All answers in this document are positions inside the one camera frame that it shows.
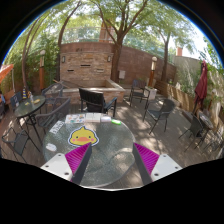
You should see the large centre tree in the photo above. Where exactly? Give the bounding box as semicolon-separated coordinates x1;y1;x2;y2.
88;0;148;82

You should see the brick fountain wall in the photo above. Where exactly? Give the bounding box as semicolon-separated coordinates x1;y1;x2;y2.
60;42;114;86

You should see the colourful picture card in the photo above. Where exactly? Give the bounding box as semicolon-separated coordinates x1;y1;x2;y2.
65;114;85;124

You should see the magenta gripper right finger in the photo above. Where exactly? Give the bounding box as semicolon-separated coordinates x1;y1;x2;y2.
133;143;182;185

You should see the white box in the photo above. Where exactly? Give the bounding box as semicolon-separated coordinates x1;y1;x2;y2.
85;113;101;122

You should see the green small object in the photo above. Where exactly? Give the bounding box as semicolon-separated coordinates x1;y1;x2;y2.
111;119;121;125

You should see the closed maroon patio umbrella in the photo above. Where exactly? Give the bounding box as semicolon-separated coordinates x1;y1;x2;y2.
194;61;208;111

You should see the round glass patio table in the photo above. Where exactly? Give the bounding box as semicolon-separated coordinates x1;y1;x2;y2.
43;120;135;187

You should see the printed paper card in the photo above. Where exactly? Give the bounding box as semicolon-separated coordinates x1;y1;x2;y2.
50;121;64;134

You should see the orange umbrella edge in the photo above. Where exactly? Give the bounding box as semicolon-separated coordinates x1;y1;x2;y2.
0;64;14;83

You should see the black chair far right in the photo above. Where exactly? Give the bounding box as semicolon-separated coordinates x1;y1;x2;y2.
179;116;208;151

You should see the small white paper tag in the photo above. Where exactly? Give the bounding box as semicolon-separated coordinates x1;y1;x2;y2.
46;143;57;152

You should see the black chair far centre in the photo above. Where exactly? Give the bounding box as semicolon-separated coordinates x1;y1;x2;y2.
129;80;149;101

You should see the black metal chair left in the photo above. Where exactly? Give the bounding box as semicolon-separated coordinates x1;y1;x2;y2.
36;97;70;132

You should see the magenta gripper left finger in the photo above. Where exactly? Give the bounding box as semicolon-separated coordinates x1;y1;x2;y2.
42;143;92;185

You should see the black chair right centre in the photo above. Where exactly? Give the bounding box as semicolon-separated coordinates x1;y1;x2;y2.
144;99;175;131

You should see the black wicker chair behind table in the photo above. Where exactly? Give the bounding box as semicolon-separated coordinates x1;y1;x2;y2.
79;88;117;114

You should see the black chair front left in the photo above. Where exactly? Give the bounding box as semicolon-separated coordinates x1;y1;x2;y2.
1;127;39;162

